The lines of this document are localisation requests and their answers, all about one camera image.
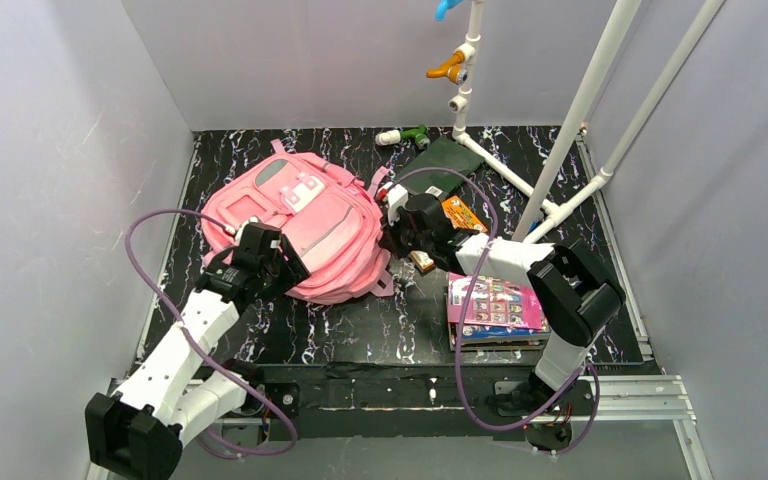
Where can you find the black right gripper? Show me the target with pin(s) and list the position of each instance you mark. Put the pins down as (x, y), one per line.
(396, 230)

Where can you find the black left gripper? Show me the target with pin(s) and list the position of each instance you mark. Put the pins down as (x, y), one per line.
(284, 258)

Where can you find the orange activity book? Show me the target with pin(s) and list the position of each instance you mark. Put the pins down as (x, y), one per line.
(461, 216)

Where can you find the dark green notebook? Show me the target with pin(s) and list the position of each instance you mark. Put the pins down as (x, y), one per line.
(446, 156)

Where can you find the pink student backpack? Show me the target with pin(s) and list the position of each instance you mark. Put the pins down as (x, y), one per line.
(328, 214)

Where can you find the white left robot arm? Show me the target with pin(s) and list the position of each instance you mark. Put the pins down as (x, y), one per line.
(141, 429)

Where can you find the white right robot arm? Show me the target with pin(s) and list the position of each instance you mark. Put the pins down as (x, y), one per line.
(575, 290)

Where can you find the green white pipe fitting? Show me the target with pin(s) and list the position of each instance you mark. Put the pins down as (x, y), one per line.
(418, 135)

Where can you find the pink sticker book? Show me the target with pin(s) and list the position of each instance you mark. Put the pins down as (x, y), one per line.
(494, 302)

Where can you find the stacked grey books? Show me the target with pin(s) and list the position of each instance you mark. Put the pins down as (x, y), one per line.
(485, 337)

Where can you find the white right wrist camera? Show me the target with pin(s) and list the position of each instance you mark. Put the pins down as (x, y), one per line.
(393, 197)

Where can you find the white pvc pipe frame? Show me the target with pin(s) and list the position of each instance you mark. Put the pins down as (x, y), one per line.
(538, 60)

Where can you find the orange tap handle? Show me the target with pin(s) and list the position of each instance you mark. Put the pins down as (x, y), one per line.
(452, 69)

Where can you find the aluminium rail frame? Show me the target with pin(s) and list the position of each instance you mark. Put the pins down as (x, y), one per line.
(522, 405)

